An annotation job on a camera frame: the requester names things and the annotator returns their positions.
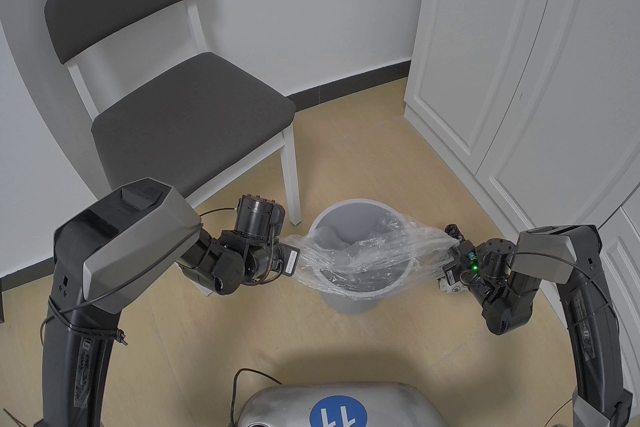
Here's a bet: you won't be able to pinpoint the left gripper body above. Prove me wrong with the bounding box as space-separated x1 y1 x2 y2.
248 240 302 287

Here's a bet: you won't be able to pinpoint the white chair dark grey cushions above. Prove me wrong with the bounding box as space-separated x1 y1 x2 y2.
44 0 302 298

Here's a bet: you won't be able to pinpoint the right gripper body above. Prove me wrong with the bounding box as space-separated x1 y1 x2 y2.
444 251 485 301

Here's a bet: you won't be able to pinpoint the black cable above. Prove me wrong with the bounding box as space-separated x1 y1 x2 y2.
229 367 283 427
542 392 581 427

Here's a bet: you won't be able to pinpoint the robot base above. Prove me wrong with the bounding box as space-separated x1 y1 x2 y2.
235 382 451 427

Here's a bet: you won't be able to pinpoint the white trash bin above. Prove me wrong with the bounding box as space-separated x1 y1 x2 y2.
307 199 416 315

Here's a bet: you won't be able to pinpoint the clear plastic bag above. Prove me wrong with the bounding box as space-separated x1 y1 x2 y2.
282 210 463 288

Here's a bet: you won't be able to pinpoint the white wardrobe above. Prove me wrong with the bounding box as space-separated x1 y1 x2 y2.
403 0 640 341

